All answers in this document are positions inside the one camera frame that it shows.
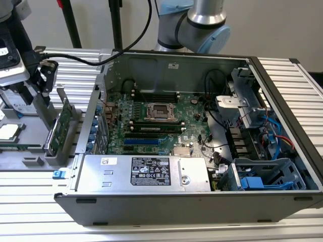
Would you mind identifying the red wire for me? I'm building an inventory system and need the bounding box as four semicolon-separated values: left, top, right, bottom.
276;134;296;150

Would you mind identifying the black camera cable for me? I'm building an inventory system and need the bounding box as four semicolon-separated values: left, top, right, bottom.
24;0;153;74

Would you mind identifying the black RAM slot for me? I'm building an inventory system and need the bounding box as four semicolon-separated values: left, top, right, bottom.
135;94;180;98
135;99;180;103
135;97;180;101
135;91;180;95
130;132;185;135
130;123;185;127
130;120;185;124

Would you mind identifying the grey plastic parts rack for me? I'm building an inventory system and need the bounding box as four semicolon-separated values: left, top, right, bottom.
0;85;85;172

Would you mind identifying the blue expansion slot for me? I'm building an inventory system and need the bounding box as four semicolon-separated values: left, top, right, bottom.
123;139;163;146

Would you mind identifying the hard disk in blue carrier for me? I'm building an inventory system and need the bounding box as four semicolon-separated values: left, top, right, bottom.
0;84;38;117

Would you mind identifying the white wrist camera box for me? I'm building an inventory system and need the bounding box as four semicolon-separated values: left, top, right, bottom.
0;37;29;88

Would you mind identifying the blue flat wire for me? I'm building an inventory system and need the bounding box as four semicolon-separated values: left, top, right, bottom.
261;114;283;162

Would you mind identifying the blue empty disk carrier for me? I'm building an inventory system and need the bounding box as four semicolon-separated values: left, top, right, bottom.
239;176;297;192

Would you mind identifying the silver CPU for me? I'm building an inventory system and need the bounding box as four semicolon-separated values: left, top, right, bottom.
0;123;20;141

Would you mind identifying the open grey PC case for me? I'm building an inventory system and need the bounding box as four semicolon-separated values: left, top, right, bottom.
54;46;323;226

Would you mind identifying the black looped wire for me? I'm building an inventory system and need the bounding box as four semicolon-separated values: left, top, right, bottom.
204;69;228;101

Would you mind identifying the green motherboard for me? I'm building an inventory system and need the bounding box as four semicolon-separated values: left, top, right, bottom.
104;89;214;157

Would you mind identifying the green graphics card black shroud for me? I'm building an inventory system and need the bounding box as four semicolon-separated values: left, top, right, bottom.
44;84;76;156

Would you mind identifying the silver power supply unit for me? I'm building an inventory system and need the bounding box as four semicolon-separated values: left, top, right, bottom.
75;154;211;193

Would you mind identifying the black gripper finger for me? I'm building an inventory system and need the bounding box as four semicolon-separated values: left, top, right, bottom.
35;59;59;98
23;82;35;106

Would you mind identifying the blue-grey disk bay cage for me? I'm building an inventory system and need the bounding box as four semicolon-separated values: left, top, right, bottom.
218;157;307;192

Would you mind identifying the finned chipset heatsink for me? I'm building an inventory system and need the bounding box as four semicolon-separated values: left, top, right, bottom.
173;146;193;157

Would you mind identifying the grey metal drive cage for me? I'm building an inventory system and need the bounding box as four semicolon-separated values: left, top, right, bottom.
216;67;272;128

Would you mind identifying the bare green RAM stick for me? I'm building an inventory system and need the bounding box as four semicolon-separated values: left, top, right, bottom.
0;143;42;150

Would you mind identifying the black stand pole red clamp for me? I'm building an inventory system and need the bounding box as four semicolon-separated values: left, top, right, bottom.
56;0;83;49

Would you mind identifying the RAM stick with white label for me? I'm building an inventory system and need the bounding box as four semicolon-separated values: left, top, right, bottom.
131;126;183;134

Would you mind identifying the long black expansion slot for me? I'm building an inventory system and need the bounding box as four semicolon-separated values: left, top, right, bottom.
124;133;163;139

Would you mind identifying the CPU socket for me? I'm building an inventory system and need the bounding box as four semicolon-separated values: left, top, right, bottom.
145;102;177;122

